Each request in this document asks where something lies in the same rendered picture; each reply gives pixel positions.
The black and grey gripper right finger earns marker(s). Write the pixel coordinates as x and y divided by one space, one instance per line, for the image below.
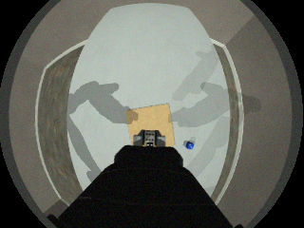
159 139

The blue die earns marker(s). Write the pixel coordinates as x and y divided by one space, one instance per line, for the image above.
189 145

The tan flat square mat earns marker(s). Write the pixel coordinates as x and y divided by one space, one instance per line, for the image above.
155 117

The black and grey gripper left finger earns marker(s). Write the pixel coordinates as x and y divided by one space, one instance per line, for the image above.
139 139

